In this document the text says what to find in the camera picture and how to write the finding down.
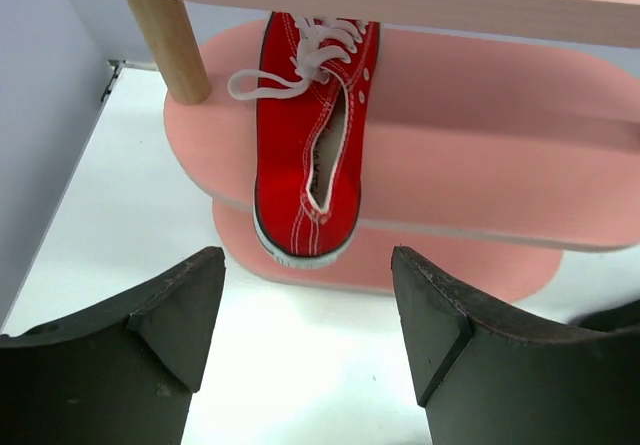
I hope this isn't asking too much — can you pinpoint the black canvas shoe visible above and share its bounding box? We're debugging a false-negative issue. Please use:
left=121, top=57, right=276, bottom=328
left=570, top=299, right=640, bottom=333

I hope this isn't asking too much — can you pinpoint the pink three-tier shoe shelf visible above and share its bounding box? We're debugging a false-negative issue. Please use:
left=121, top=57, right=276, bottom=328
left=128, top=0, right=639, bottom=301

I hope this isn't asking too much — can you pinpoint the red sneaker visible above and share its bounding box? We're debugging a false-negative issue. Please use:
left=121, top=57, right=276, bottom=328
left=227, top=12, right=381, bottom=268

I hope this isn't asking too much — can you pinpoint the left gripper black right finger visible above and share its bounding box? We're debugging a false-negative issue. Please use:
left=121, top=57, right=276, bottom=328
left=391, top=246, right=639, bottom=445

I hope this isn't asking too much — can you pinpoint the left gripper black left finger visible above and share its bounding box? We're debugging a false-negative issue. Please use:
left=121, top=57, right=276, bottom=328
left=1, top=247, right=225, bottom=444

